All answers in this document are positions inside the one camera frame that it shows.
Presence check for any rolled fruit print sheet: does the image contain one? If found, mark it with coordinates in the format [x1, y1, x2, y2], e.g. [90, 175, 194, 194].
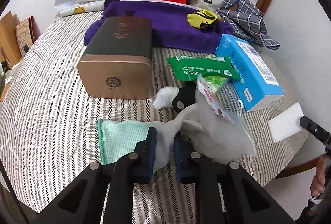
[59, 0, 105, 17]

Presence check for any mint green cloth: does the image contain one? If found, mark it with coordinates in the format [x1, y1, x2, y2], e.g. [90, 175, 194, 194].
[96, 119, 151, 165]

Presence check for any clear plastic bag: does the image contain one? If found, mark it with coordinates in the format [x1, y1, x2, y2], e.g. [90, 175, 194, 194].
[153, 83, 257, 172]

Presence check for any right hand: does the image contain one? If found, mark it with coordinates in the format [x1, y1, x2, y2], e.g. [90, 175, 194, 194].
[310, 156, 326, 196]

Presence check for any wooden headboard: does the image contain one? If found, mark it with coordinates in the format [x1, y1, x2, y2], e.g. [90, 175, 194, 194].
[0, 12, 22, 69]

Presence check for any purple towel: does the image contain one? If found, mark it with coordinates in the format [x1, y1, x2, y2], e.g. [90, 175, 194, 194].
[84, 0, 233, 54]

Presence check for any white sock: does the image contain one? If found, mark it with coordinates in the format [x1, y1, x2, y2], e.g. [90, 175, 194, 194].
[153, 87, 179, 110]

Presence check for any dark green tea tin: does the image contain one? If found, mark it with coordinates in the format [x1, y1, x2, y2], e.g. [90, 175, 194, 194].
[77, 17, 153, 100]

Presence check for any grey plaid cloth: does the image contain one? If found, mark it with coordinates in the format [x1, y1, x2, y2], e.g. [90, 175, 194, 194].
[215, 0, 280, 51]

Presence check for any green wet wipes pack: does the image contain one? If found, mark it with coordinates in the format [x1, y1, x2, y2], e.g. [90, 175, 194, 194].
[167, 56, 240, 82]

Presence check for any light green snack packet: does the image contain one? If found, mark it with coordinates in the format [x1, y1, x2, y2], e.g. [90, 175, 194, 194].
[204, 75, 229, 94]

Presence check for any brown patterned book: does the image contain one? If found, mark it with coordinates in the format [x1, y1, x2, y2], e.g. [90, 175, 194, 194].
[15, 16, 35, 56]

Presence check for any blue tissue pack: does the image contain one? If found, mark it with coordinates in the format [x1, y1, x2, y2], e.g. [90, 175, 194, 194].
[215, 34, 284, 112]

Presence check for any white sponge block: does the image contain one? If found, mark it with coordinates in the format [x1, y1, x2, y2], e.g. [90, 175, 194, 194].
[268, 102, 303, 143]

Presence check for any yellow mesh pouch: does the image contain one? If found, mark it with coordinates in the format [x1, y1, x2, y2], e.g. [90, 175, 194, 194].
[186, 9, 222, 31]

